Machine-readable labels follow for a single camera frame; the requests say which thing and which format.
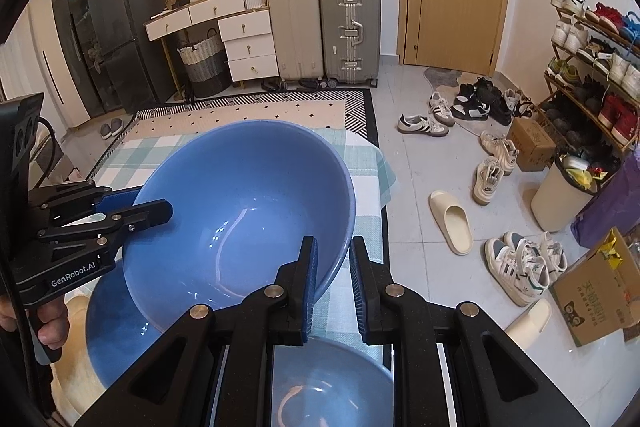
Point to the printed cardboard box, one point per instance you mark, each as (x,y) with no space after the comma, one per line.
(595,307)

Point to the wooden shoe rack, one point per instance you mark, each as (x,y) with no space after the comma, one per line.
(585,115)

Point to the purple bag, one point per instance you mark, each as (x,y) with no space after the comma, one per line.
(610,207)

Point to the group of scattered sneakers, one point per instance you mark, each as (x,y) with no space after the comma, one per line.
(492,182)

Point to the cream slide slipper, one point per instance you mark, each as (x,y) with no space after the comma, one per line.
(530,324)
(452,222)

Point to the white wardrobe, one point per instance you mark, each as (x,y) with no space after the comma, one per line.
(45,72)

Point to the grey refrigerator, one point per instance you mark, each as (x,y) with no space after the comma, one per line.
(130,37)

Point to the white dressing table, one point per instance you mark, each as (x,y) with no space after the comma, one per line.
(250,52)

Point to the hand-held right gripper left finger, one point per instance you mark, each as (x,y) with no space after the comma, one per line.
(310,277)

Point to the grey slipper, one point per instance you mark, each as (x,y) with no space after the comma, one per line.
(117,126)
(106,132)

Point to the silver suitcase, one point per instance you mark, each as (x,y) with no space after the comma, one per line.
(350,32)

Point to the woven laundry basket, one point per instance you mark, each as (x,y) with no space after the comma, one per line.
(205,67)

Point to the grey door mat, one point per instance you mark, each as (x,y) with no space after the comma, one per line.
(445,79)

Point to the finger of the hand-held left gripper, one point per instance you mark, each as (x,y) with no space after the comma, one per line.
(117,199)
(152,212)

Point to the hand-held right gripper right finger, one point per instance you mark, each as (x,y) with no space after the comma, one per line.
(357,277)

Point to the beige suitcase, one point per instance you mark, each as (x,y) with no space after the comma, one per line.
(295,32)

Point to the beige trash bin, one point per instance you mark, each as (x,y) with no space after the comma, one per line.
(560,202)

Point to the light blue ceramic bowl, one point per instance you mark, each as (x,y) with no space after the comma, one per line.
(330,382)

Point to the dark glass cabinet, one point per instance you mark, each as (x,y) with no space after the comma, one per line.
(70,32)

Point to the group of stored shoes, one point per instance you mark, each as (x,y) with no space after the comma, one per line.
(620,112)

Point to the yellow snack packet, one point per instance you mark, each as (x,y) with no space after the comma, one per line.
(611,252)

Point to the person's left hand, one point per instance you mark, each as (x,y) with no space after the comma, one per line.
(54,324)

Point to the plain cardboard box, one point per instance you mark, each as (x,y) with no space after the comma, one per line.
(532,147)

